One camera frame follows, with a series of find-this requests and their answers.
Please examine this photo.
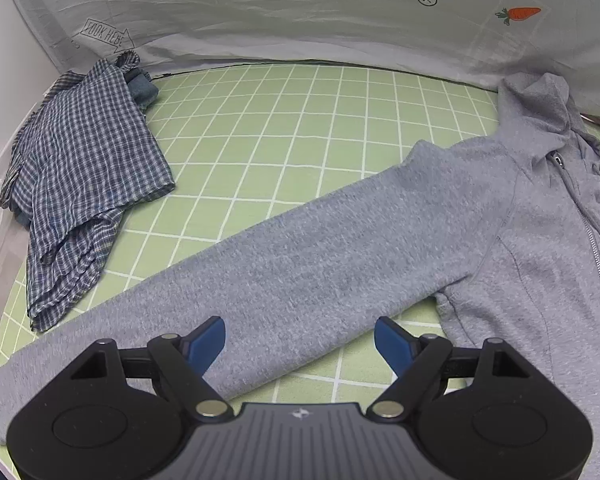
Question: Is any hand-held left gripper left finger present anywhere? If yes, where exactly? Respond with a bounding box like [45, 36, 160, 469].
[65, 316, 233, 418]

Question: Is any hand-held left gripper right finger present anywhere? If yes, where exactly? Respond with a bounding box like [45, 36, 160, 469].
[367, 316, 537, 418]

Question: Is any grey zip hoodie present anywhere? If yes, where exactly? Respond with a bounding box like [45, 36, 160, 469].
[0, 72, 600, 480]

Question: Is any blue plaid shirt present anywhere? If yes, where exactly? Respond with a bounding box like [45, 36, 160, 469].
[0, 51, 177, 333]

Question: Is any green grid mat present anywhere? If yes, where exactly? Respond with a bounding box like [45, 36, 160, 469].
[0, 62, 600, 480]

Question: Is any blue denim garment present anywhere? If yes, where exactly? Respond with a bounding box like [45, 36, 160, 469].
[125, 69, 160, 110]

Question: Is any grey printed bed sheet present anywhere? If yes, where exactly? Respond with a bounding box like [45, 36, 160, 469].
[2, 0, 600, 126]

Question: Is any white board panel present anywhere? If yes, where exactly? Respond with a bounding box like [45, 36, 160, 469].
[0, 0, 63, 201]

